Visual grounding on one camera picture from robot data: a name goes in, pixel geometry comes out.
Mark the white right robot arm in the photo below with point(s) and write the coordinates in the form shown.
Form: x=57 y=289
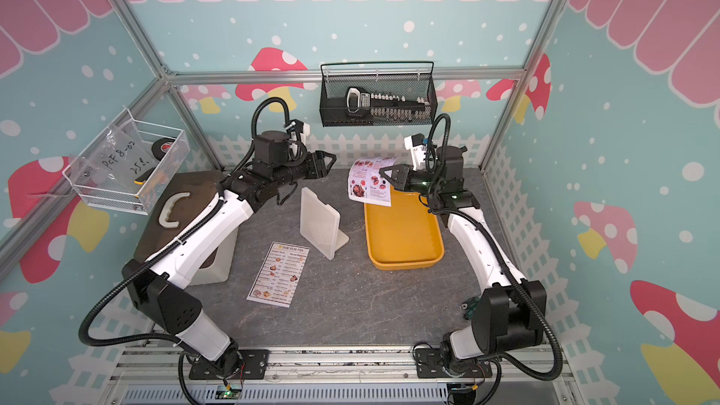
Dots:
x=509 y=322

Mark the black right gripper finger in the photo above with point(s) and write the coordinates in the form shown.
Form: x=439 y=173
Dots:
x=397 y=171
x=397 y=183

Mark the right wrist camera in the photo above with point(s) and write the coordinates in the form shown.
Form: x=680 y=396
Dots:
x=417 y=147

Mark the white box with brown lid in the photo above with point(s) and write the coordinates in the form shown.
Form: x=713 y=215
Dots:
x=183 y=200

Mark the black tape roll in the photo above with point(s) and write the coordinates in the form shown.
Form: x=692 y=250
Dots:
x=161 y=147

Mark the pink special menu sheet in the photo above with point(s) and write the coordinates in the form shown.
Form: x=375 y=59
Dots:
x=366 y=185

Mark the yellow plastic tray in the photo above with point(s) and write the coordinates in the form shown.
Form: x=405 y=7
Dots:
x=404 y=235

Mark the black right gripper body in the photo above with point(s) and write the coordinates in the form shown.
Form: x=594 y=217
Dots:
x=424 y=183

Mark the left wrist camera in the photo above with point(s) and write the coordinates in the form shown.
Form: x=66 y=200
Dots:
x=298 y=131

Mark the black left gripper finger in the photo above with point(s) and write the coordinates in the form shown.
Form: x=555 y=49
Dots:
x=322 y=161
x=318 y=172

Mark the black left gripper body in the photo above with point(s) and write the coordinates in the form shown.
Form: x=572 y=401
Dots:
x=286 y=174

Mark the yellow-header menu sheet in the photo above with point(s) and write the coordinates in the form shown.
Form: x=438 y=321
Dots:
x=279 y=275

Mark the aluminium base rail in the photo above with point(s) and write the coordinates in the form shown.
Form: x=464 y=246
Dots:
x=329 y=375

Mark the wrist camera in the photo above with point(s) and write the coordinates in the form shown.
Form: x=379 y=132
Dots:
x=417 y=147
x=298 y=131

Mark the clear acrylic menu holder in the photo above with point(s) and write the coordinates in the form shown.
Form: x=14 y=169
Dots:
x=319 y=224

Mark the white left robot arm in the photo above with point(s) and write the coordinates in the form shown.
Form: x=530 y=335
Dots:
x=278 y=157

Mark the socket set in basket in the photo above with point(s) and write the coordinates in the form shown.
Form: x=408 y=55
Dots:
x=384 y=109

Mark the white wire wall basket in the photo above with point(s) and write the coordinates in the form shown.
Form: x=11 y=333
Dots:
x=97 y=191

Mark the clear labelled plastic bag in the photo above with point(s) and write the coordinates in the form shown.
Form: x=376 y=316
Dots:
x=124 y=159

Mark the black wire wall basket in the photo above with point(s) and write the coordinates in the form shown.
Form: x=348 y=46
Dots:
x=411 y=79

